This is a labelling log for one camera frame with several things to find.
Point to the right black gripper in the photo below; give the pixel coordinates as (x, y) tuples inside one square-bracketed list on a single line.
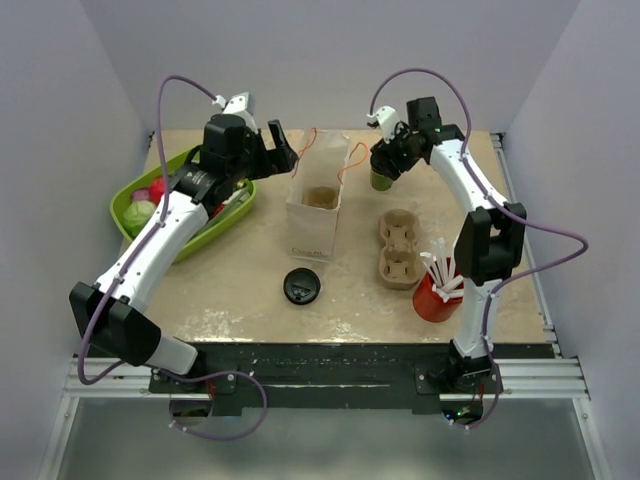
[(384, 152)]

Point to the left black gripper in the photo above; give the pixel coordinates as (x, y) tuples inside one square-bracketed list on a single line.
[(280, 160)]

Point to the green paper coffee cup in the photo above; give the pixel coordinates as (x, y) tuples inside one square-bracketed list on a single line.
[(380, 182)]

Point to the single brown pulp carrier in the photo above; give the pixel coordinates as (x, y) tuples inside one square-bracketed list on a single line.
[(321, 197)]

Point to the black plastic cup lid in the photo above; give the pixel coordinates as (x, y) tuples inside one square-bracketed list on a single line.
[(379, 164)]

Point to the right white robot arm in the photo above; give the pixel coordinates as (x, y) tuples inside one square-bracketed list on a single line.
[(490, 244)]

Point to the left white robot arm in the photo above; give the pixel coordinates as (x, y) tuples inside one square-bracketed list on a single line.
[(110, 312)]

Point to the red chili pepper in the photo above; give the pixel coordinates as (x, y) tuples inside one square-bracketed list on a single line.
[(217, 211)]

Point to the green plastic bin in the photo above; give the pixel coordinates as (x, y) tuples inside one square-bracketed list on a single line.
[(210, 230)]

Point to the brown pulp cup carrier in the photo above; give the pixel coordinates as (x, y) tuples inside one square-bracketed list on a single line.
[(399, 265)]

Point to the white wrapped straw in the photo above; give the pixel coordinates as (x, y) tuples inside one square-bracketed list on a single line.
[(446, 283)]

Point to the red apple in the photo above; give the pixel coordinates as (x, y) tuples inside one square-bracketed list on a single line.
[(156, 190)]

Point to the red onion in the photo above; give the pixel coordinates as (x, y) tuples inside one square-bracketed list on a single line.
[(141, 194)]

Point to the red cup holder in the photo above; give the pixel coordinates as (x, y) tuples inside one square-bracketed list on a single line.
[(429, 306)]

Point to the green cabbage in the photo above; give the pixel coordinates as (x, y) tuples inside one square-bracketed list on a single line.
[(137, 215)]

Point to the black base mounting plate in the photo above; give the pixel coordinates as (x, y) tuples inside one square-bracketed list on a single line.
[(410, 376)]

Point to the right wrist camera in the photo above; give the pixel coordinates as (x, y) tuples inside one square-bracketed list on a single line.
[(385, 119)]

